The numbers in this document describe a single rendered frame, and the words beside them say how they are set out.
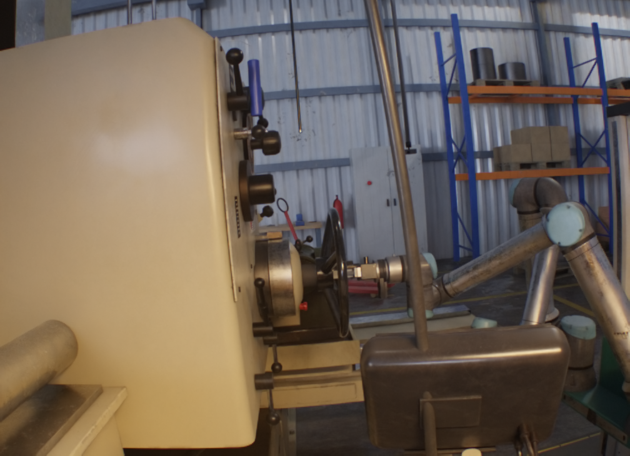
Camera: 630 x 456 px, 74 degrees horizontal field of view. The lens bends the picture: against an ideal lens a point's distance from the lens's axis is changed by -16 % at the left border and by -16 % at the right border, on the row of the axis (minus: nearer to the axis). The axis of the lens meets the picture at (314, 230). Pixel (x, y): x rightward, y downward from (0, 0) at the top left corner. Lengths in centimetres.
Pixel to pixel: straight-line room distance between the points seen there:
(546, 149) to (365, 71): 353
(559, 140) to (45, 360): 847
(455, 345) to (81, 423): 63
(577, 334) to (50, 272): 176
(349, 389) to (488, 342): 143
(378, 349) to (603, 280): 82
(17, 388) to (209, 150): 52
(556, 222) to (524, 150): 705
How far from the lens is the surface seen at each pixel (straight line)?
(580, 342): 200
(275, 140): 131
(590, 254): 141
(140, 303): 94
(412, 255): 72
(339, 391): 215
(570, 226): 139
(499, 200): 962
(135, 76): 94
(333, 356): 191
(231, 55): 94
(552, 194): 183
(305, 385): 214
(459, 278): 169
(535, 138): 855
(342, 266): 124
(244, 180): 110
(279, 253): 133
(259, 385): 111
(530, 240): 159
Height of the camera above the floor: 155
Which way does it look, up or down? 5 degrees down
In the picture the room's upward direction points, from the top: 5 degrees counter-clockwise
